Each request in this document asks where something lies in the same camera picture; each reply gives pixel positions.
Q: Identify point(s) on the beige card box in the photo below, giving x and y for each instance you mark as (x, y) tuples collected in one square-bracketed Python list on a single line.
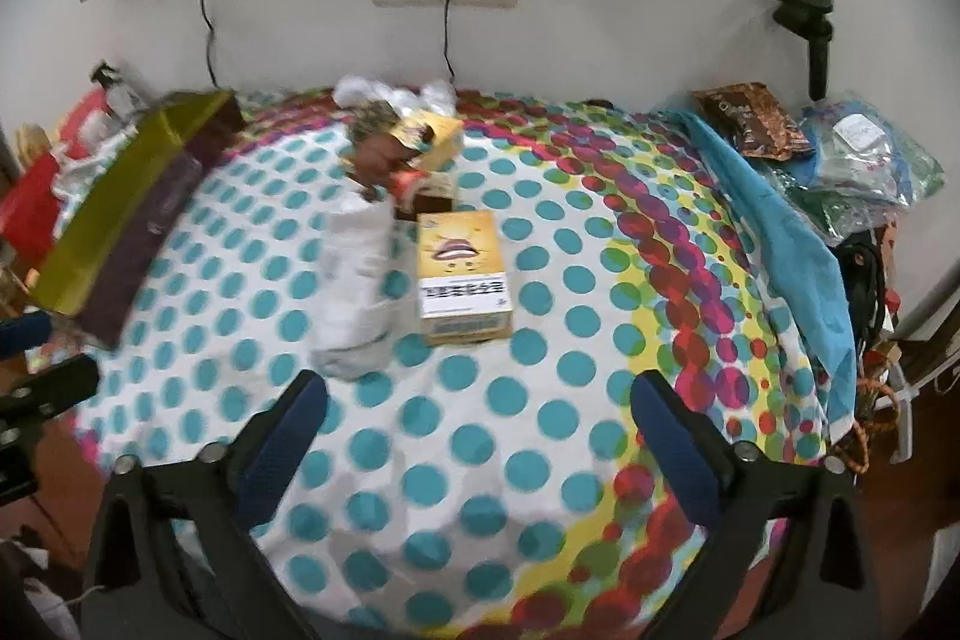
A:
[(424, 193)]

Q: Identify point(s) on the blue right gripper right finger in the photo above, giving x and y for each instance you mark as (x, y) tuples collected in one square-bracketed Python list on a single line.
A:
[(693, 456)]

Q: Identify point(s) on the red paper bag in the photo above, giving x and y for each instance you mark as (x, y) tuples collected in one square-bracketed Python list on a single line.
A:
[(31, 209)]

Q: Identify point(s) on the brown snack packet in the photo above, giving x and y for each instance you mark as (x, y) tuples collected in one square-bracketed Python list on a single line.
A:
[(750, 117)]

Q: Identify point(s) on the clear plastic bags pile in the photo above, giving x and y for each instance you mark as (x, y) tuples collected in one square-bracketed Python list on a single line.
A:
[(863, 171)]

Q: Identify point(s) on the yellow medicine box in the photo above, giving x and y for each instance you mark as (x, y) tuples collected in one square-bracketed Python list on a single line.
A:
[(435, 139), (462, 288)]

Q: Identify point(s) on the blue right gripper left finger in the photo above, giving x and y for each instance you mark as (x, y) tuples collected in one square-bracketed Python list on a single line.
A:
[(270, 448)]

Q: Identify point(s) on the brown haired doll figure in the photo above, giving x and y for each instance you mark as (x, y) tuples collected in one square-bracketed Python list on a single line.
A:
[(383, 163)]

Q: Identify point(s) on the black bracket on wall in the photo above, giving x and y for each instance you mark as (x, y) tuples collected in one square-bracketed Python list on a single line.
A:
[(810, 21)]

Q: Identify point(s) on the polka dot bed sheet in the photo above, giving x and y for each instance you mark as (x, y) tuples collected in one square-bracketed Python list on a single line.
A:
[(486, 490)]

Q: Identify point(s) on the clear plastic bag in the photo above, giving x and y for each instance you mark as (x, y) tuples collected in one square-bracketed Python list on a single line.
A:
[(353, 91)]

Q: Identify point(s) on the blue cloth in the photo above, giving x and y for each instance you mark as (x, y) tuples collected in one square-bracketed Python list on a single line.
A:
[(802, 269)]

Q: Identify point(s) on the white cloth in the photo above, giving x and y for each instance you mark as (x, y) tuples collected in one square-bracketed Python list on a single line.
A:
[(354, 317)]

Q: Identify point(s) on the gold tin box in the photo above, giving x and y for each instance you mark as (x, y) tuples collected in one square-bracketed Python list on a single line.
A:
[(95, 269)]

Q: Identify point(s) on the woven rope ball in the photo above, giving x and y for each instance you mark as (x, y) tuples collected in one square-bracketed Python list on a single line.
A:
[(370, 119)]

